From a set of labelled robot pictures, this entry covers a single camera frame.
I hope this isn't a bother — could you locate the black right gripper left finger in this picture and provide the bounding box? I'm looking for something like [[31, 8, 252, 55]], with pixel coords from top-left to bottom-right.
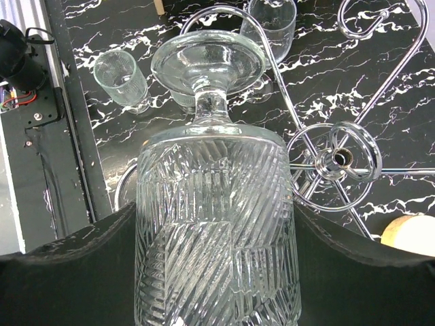
[[1, 202, 136, 325]]

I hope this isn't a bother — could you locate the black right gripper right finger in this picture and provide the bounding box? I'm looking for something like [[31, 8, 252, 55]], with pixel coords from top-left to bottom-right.
[[294, 206, 434, 325]]

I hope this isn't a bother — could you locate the chrome wine glass rack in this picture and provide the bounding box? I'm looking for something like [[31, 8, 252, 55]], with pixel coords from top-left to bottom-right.
[[114, 0, 435, 242]]

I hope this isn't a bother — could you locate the patterned glass goblet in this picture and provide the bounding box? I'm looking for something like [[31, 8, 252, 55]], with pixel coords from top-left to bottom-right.
[[134, 30, 301, 325]]

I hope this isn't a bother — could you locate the frosted short goblet front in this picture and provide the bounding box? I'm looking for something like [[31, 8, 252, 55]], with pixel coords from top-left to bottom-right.
[[93, 50, 150, 115]]

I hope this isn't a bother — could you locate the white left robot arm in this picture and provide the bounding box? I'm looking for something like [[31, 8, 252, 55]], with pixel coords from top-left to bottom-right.
[[1, 19, 46, 92]]

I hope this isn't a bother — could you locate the clear smooth wine glass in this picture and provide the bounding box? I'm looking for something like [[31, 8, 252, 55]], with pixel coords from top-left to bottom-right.
[[247, 74, 274, 104]]

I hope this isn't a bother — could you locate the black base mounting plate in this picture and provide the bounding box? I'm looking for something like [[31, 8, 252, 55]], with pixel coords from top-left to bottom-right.
[[1, 1, 112, 254]]

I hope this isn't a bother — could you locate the clear patterned short goblet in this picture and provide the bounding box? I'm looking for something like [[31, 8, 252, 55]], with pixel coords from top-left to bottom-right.
[[247, 1, 297, 64]]

